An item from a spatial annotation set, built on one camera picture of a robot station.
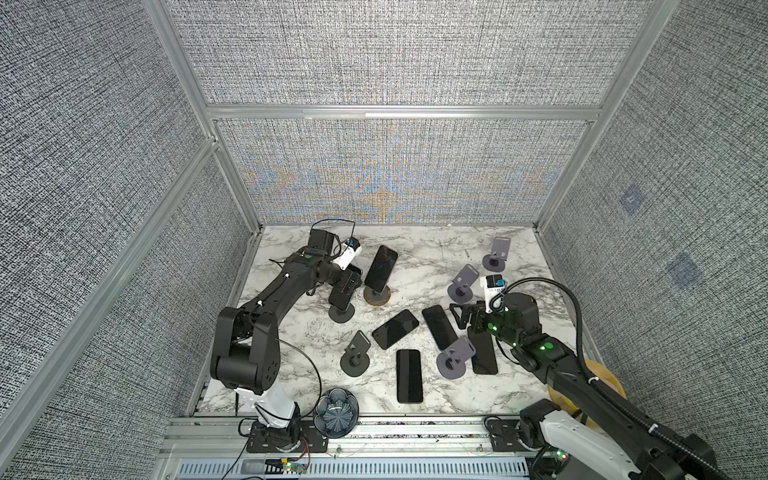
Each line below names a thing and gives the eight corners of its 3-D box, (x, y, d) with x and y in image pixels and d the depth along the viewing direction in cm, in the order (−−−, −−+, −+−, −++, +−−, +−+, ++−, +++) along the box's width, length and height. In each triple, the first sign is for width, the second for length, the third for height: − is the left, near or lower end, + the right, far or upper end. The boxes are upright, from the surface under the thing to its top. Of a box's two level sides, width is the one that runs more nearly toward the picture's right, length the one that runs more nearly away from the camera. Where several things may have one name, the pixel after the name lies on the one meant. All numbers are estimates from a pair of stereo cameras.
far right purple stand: (484, 271, 108) (492, 255, 101) (480, 253, 114) (486, 236, 107) (507, 271, 108) (515, 255, 101) (501, 253, 114) (509, 236, 107)
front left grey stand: (345, 374, 85) (340, 360, 77) (354, 345, 91) (351, 328, 82) (365, 379, 84) (363, 366, 76) (373, 349, 90) (372, 333, 81)
